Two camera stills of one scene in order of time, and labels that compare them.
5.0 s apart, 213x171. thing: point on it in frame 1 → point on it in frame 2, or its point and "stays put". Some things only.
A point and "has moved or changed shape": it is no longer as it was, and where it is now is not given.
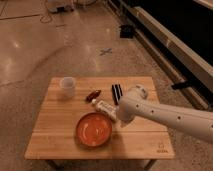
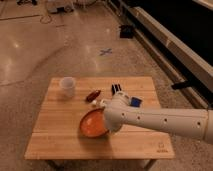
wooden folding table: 79,120 stays put
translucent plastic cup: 68,84 stays put
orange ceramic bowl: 93,130 has moved or changed shape
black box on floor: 127,31 stays put
